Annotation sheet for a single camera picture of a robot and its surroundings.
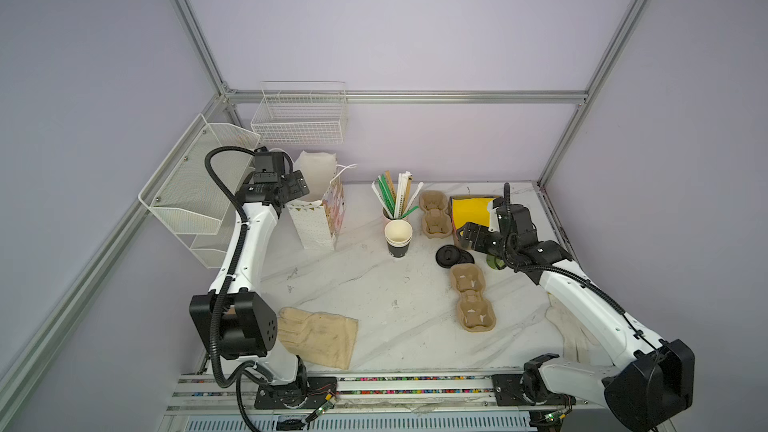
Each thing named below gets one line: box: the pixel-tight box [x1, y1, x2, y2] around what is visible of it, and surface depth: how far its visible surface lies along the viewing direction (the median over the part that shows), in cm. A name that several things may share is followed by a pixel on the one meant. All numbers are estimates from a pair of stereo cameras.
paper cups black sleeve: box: [384, 219, 413, 258], surface depth 97 cm
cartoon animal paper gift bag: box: [286, 151, 358, 251], surface depth 92 cm
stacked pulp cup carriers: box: [419, 190, 453, 239], surface depth 108 cm
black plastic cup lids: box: [436, 244, 475, 269], surface depth 98 cm
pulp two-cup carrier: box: [450, 263, 496, 333], surface depth 88 cm
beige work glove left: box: [277, 307, 359, 370], surface depth 84 cm
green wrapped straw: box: [378, 174, 419, 218], surface depth 100 cm
